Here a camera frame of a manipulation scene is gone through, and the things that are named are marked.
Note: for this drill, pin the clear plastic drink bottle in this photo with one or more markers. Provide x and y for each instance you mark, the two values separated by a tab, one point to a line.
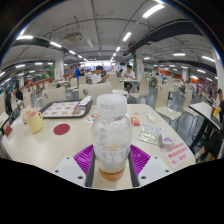
111	136

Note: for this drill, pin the group of beige chairs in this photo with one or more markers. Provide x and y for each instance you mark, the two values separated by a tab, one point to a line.
165	100

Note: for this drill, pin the white printed card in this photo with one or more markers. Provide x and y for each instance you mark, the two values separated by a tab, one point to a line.
16	122

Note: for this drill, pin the yellow mug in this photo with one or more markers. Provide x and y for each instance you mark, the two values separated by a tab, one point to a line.
34	122

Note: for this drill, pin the small purple plastic packet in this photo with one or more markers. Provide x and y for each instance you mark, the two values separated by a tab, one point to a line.
166	140

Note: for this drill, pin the flat red pouch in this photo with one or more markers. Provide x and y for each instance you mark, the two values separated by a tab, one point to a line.
7	131

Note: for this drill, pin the clear bag with snack food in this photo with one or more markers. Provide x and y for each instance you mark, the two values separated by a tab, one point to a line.
26	111

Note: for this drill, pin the red sauce packet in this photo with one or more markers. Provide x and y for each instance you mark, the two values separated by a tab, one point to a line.
135	121

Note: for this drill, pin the white black-edged table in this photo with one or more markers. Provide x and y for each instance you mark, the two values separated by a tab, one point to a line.
205	111
3	120

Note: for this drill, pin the beige chair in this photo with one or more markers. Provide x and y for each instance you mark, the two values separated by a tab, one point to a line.
53	95
95	90

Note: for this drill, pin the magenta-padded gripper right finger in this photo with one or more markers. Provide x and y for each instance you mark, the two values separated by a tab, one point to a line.
155	168

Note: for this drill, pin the brown tray with paper liner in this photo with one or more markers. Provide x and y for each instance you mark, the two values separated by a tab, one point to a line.
61	109

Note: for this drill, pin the flat round red coaster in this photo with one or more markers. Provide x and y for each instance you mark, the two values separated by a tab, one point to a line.
61	129

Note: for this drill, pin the ceiling strip lights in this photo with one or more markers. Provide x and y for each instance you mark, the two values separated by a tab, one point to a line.
153	10

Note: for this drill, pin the small white wrapper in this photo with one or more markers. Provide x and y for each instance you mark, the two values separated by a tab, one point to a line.
150	117

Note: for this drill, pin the white napkin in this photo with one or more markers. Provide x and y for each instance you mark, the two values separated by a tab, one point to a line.
85	101

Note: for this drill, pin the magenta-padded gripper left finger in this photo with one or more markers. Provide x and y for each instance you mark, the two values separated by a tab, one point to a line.
68	168

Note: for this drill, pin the ceiling air conditioner unit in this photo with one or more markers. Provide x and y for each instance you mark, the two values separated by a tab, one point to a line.
73	36

